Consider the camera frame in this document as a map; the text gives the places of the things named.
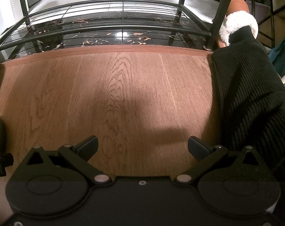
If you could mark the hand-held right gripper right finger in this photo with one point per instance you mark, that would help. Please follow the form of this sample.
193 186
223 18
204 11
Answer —
198 148

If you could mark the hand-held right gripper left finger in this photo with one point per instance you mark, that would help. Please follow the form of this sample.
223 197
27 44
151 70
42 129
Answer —
87 147

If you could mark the black metal shoe rack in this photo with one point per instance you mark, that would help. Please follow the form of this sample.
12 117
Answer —
97 29

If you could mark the black ribbed pants leg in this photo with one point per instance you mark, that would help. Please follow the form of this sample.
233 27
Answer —
250 94

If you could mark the black sock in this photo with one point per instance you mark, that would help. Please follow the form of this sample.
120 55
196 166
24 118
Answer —
241 36

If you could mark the teal curtain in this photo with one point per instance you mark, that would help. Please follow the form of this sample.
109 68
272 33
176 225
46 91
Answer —
282 56

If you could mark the orange fur-lined slipper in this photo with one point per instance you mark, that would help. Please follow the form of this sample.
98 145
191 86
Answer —
237 21

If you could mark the purple storage box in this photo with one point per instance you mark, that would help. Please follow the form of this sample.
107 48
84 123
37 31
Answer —
257 14

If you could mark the black metal frame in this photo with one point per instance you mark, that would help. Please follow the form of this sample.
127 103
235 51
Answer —
272 7

